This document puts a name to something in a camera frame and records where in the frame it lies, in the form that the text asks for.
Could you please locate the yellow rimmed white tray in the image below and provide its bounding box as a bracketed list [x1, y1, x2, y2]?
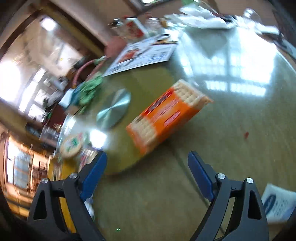
[48, 157, 77, 233]

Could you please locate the silver turntable disc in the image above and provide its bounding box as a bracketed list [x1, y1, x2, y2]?
[96, 88, 131, 130]

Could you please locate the green cloth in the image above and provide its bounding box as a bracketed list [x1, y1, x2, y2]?
[74, 72, 103, 113]

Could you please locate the tissue box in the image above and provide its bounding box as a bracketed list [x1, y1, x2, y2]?
[58, 88, 80, 109]

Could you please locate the round cracker pack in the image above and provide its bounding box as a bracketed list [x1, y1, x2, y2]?
[60, 133, 84, 159]

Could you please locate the white liquor bottle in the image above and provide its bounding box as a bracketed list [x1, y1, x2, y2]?
[124, 16, 147, 40]

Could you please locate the white plastic bag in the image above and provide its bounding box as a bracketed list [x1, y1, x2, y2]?
[165, 3, 236, 29]

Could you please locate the large printed paper sheet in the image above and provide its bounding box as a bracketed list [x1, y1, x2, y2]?
[103, 34, 178, 77]

